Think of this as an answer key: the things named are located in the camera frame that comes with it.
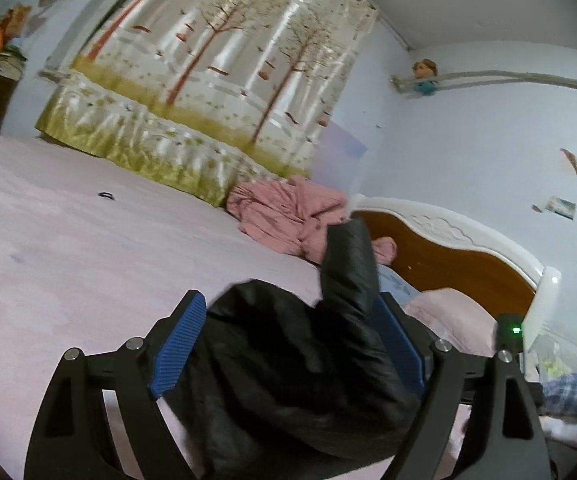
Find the light blue cloth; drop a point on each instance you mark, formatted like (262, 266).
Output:
(398, 285)

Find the clear plastic bag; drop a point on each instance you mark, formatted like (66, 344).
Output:
(560, 355)

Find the grey wall pipe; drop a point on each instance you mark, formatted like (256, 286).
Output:
(518, 78)

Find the small wall picture card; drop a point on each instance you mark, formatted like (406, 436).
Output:
(558, 207)

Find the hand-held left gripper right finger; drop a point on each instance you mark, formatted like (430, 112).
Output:
(401, 345)

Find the pink crumpled garment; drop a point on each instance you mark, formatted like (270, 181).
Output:
(278, 215)

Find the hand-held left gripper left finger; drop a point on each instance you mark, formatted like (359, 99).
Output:
(178, 350)

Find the pink pillow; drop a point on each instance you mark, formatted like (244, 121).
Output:
(453, 317)

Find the doll on wall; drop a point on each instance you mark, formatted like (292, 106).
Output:
(426, 76)

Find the black sweater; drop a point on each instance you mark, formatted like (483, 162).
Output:
(278, 360)

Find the bed with pink sheet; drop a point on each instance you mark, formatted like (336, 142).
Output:
(68, 260)

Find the white cloth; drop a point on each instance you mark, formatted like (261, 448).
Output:
(568, 430)

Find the white and wooden headboard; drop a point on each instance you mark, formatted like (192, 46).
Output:
(463, 265)

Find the tree print curtain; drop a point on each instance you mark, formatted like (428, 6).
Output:
(208, 60)

